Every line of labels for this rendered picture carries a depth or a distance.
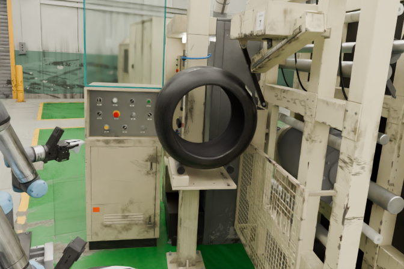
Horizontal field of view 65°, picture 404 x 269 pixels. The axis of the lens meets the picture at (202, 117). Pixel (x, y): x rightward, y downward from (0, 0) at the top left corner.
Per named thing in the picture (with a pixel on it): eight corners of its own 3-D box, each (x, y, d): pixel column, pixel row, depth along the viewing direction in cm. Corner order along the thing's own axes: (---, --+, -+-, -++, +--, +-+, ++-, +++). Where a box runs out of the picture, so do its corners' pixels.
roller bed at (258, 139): (234, 145, 230) (237, 104, 224) (254, 145, 232) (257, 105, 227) (242, 153, 211) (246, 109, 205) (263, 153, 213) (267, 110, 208)
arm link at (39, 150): (29, 143, 145) (36, 150, 140) (39, 142, 149) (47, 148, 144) (29, 158, 147) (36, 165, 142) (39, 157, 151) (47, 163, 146)
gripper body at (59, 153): (62, 154, 160) (38, 159, 151) (63, 138, 158) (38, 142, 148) (70, 160, 156) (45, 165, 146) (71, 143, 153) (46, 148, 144)
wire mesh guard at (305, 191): (234, 227, 232) (241, 135, 218) (236, 227, 232) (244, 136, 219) (287, 331, 145) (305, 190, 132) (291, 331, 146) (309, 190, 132)
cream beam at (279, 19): (228, 39, 199) (230, 15, 197) (266, 42, 204) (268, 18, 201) (263, 34, 141) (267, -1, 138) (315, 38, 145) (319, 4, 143)
